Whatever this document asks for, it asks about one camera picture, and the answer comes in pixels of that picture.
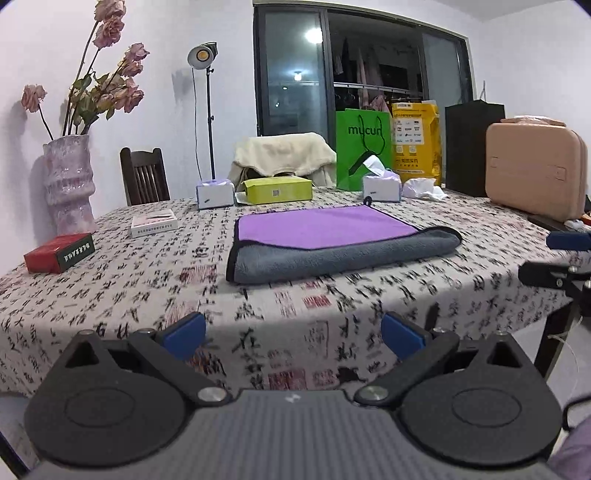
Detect pink ceramic vase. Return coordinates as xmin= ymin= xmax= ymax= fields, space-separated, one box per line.
xmin=43 ymin=135 xmax=96 ymax=236

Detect green mucun paper bag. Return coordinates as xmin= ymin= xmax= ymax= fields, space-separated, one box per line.
xmin=335 ymin=109 xmax=393 ymax=192

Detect yellow-green cardboard box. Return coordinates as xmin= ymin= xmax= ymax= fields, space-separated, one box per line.
xmin=235 ymin=176 xmax=312 ymax=205

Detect pink hard case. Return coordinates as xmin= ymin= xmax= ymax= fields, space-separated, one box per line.
xmin=485 ymin=116 xmax=588 ymax=223

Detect studio lamp on stand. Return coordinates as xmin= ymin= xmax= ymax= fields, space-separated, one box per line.
xmin=187 ymin=41 xmax=218 ymax=180

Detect purple and grey towel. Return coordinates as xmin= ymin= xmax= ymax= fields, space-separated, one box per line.
xmin=226 ymin=202 xmax=463 ymax=285

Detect calligraphy print tablecloth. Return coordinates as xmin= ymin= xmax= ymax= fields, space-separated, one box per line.
xmin=1 ymin=194 xmax=590 ymax=396

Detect cream cloth on chair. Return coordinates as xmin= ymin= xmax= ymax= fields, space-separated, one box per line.
xmin=227 ymin=132 xmax=339 ymax=188

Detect white pink flat box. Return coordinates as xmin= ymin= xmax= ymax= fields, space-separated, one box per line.
xmin=129 ymin=209 xmax=178 ymax=238

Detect dark framed glass door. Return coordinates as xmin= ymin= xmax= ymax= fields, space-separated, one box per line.
xmin=253 ymin=1 xmax=474 ymax=141

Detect dried pink roses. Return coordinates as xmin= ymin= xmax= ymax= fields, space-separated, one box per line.
xmin=21 ymin=0 xmax=150 ymax=141

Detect closed purple tissue pack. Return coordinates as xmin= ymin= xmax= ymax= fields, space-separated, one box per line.
xmin=195 ymin=179 xmax=235 ymax=210

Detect chair with cream cloth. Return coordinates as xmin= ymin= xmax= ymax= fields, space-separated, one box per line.
xmin=227 ymin=132 xmax=339 ymax=189

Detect yellow plastic bag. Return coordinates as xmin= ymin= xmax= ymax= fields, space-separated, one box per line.
xmin=392 ymin=101 xmax=443 ymax=186

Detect black paper bag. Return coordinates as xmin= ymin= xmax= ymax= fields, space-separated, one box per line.
xmin=445 ymin=100 xmax=506 ymax=197

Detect red box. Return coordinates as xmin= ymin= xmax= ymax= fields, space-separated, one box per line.
xmin=24 ymin=233 xmax=95 ymax=274

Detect crumpled white tissue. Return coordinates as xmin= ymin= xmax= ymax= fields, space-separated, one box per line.
xmin=402 ymin=178 xmax=448 ymax=201

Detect open purple tissue pack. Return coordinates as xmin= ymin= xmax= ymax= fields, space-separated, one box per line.
xmin=362 ymin=155 xmax=403 ymax=203

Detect dark wooden chair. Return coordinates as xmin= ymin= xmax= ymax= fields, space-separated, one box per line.
xmin=119 ymin=147 xmax=170 ymax=206

